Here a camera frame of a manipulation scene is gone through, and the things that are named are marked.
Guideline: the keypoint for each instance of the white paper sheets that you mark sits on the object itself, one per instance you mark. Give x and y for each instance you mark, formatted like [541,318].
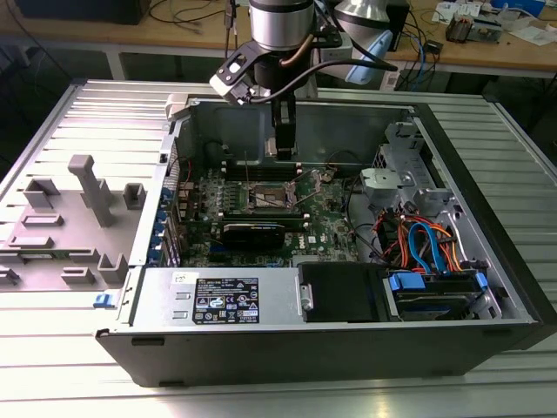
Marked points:
[533,35]

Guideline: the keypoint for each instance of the black open PC case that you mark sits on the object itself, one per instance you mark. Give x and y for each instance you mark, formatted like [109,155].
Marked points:
[283,361]

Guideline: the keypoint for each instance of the blue plastic case latch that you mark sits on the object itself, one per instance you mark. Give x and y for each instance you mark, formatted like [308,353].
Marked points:
[103,300]

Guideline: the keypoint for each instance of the black graphics card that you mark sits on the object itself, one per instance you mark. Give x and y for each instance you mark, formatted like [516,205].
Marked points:
[252,237]

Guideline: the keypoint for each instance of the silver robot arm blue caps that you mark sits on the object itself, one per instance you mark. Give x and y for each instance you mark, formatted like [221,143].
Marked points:
[280,26]

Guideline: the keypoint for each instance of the wooden desk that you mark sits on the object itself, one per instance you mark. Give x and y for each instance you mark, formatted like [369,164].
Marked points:
[478,58]

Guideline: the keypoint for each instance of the silver CPU chip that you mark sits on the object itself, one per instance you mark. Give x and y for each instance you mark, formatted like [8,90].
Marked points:
[270,147]

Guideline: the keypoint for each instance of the black upright device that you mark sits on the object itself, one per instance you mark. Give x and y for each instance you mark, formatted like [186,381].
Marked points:
[400,30]

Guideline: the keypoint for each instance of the silver finned chipset heatsink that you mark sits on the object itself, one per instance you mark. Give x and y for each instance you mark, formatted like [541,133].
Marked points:
[302,260]

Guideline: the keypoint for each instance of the copper finned cooler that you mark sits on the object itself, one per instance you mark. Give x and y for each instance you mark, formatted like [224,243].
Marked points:
[459,28]

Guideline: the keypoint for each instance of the grey parts rack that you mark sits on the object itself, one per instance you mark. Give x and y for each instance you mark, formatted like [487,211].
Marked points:
[65,244]

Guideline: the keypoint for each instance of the silver power supply unit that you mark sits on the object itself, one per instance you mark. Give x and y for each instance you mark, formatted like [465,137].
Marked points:
[165,300]

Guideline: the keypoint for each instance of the CPU socket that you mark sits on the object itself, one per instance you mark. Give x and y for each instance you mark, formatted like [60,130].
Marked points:
[261,191]

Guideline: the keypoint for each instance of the green motherboard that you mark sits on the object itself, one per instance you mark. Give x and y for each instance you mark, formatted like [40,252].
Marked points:
[322,217]

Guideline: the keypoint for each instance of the silver metal drive cage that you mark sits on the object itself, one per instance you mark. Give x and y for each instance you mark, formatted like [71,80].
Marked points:
[391,178]

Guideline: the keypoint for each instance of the grey electronics box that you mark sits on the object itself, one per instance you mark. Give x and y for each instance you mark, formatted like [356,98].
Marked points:
[487,30]

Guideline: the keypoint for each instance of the hard disk blue carrier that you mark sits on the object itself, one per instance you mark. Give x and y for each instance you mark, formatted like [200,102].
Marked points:
[435,300]

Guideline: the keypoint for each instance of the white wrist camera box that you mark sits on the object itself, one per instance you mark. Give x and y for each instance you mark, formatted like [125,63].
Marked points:
[226,89]
[337,54]

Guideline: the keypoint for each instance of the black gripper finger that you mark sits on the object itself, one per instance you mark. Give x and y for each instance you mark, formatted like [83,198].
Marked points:
[287,130]

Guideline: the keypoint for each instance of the round coin battery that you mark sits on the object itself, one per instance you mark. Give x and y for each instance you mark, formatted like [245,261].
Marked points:
[329,174]

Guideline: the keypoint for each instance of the blue card retention clip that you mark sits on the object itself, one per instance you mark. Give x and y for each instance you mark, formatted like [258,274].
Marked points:
[161,214]
[165,197]
[158,231]
[154,252]

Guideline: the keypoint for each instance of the small black box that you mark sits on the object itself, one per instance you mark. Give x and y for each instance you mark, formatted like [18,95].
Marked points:
[434,46]

